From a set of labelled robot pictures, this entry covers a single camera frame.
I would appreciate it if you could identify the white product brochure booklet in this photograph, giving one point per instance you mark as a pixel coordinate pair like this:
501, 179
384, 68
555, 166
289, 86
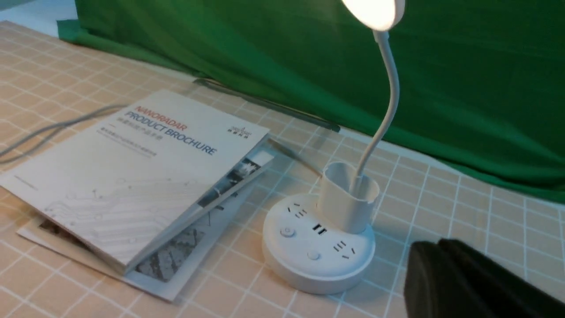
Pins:
124, 185

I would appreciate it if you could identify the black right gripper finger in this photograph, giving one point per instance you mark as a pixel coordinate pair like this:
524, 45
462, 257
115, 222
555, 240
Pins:
450, 279

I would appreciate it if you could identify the photo magazine under brochure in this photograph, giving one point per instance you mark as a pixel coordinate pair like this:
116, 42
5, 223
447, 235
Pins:
166, 271

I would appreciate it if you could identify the orange checked tablecloth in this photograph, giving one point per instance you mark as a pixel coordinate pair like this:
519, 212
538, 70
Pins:
45, 80

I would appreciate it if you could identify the green backdrop cloth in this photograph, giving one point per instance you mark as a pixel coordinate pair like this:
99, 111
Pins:
482, 81

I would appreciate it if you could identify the white desk lamp power strip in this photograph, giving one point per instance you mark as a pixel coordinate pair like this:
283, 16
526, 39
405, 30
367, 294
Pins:
323, 243

